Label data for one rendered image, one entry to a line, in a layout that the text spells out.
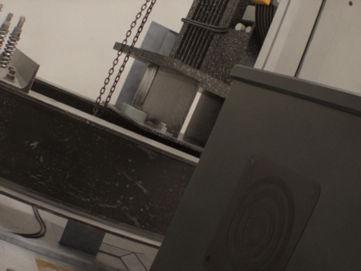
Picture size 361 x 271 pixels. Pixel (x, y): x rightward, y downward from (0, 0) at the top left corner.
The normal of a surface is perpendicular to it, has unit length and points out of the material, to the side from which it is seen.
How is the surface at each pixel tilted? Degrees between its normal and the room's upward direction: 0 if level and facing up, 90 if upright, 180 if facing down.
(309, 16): 90
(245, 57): 90
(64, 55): 90
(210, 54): 90
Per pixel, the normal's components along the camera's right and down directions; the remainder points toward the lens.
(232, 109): -0.84, -0.35
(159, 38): 0.50, 0.25
